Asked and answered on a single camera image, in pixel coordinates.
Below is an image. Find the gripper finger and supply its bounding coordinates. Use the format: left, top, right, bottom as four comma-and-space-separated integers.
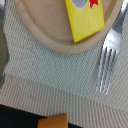
0, 3, 8, 88

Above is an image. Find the round wooden plate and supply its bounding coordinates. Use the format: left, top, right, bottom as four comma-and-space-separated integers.
14, 0, 123, 54

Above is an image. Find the woven beige placemat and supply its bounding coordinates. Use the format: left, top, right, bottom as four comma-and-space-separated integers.
4, 0, 128, 112

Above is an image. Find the yellow butter box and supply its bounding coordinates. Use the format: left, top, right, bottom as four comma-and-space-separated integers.
65, 0, 105, 42

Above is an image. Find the orange toy bread loaf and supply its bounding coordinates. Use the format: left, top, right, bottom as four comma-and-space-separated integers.
37, 114, 68, 128

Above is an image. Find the fork with wooden handle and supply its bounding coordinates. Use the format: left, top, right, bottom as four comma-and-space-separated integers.
95, 9, 128, 95

